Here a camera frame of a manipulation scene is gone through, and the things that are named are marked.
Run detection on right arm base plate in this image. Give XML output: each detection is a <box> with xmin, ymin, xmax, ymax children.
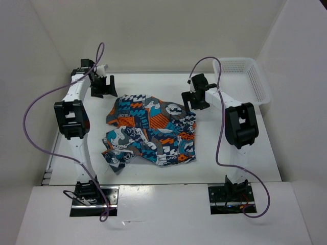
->
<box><xmin>208</xmin><ymin>184</ymin><xmax>257</xmax><ymax>215</ymax></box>

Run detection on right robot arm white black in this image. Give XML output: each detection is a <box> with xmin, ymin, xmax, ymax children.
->
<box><xmin>181</xmin><ymin>74</ymin><xmax>259</xmax><ymax>201</ymax></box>

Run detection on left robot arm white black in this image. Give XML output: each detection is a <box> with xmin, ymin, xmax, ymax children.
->
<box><xmin>54</xmin><ymin>59</ymin><xmax>118</xmax><ymax>205</ymax></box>

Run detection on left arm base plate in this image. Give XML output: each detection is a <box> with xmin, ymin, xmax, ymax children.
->
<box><xmin>64</xmin><ymin>186</ymin><xmax>119</xmax><ymax>217</ymax></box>

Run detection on colourful patterned shorts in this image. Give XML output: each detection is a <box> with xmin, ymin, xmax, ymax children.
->
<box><xmin>102</xmin><ymin>94</ymin><xmax>196</xmax><ymax>173</ymax></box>

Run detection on aluminium table edge rail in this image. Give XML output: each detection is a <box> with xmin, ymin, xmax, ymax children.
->
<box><xmin>41</xmin><ymin>130</ymin><xmax>76</xmax><ymax>186</ymax></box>

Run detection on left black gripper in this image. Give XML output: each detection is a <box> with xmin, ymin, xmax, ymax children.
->
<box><xmin>89</xmin><ymin>75</ymin><xmax>118</xmax><ymax>99</ymax></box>

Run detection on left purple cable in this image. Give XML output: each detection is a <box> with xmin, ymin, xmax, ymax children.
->
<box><xmin>22</xmin><ymin>42</ymin><xmax>116</xmax><ymax>222</ymax></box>

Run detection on white perforated plastic basket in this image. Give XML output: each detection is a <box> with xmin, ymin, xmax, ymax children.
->
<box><xmin>213</xmin><ymin>57</ymin><xmax>271</xmax><ymax>106</ymax></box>

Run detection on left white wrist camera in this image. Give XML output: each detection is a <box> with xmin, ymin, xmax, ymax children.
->
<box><xmin>94</xmin><ymin>64</ymin><xmax>108</xmax><ymax>77</ymax></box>

